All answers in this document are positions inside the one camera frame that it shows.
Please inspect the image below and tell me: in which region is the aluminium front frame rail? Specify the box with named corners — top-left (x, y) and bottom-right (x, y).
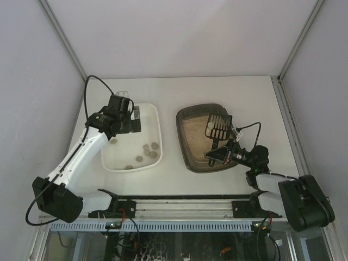
top-left (38, 197), bottom-right (335, 221)

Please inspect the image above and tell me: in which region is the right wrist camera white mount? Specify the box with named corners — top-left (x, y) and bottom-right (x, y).
top-left (232, 128), bottom-right (243, 142)

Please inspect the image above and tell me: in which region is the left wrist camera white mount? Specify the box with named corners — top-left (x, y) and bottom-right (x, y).
top-left (116, 91), bottom-right (129, 98)

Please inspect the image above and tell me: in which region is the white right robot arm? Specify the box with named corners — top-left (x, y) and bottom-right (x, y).
top-left (204, 141), bottom-right (335, 232)

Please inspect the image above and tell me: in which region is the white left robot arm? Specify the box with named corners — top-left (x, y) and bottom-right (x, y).
top-left (30, 94), bottom-right (141, 223)

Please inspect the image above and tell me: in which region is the left aluminium corner post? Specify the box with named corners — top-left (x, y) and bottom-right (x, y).
top-left (37, 0), bottom-right (87, 80)

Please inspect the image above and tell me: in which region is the slotted grey cable duct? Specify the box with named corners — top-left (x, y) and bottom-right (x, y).
top-left (49, 220), bottom-right (253, 232)

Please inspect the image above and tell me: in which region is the right side aluminium rail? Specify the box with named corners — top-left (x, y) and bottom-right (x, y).
top-left (270, 76), bottom-right (312, 176)

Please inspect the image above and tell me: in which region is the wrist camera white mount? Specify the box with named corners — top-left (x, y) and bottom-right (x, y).
top-left (116, 91), bottom-right (129, 98)
top-left (232, 128), bottom-right (243, 142)

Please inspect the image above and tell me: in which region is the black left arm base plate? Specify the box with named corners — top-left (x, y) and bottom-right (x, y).
top-left (88, 200), bottom-right (136, 219)

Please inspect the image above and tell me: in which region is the black slotted litter scoop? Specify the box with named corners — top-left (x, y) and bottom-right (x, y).
top-left (204, 113), bottom-right (233, 150)

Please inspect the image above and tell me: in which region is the brown translucent litter box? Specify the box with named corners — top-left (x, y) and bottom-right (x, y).
top-left (176, 103), bottom-right (237, 173)

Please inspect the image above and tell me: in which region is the right aluminium corner post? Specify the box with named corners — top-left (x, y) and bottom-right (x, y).
top-left (277, 0), bottom-right (326, 82)

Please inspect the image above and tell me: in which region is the white plastic waste tray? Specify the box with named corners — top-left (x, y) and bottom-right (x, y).
top-left (101, 103), bottom-right (163, 172)

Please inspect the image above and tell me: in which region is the aluminium corner post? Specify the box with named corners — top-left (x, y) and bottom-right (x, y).
top-left (37, 0), bottom-right (87, 80)
top-left (277, 0), bottom-right (326, 82)

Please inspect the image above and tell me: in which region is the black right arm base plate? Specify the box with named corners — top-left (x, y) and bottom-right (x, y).
top-left (232, 200), bottom-right (270, 219)

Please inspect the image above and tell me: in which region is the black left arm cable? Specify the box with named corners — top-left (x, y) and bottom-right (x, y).
top-left (25, 74), bottom-right (115, 226)

